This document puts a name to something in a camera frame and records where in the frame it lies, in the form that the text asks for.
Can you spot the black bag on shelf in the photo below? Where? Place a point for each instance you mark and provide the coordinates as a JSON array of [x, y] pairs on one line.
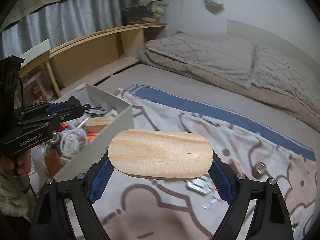
[[145, 11]]

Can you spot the red dress doll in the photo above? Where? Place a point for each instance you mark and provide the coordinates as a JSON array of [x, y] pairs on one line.
[[41, 95]]

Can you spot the beige quilted pillow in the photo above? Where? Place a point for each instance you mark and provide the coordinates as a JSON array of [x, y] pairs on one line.
[[206, 56]]

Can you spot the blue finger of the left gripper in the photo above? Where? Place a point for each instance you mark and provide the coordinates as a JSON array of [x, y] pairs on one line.
[[55, 107]]

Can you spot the left hand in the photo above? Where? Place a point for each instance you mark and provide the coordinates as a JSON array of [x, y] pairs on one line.
[[22, 164]]

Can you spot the wooden bedside shelf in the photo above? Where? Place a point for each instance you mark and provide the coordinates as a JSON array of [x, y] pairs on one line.
[[91, 59]]

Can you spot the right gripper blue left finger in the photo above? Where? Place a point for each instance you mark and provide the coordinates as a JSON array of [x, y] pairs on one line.
[[100, 181]]

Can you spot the white storage bin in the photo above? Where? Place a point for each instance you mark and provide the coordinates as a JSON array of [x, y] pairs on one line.
[[93, 152]]

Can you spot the grey curtain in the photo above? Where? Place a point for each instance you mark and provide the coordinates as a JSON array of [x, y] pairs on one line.
[[61, 22]]

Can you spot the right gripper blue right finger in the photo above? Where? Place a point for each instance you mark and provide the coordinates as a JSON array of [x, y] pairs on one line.
[[222, 183]]

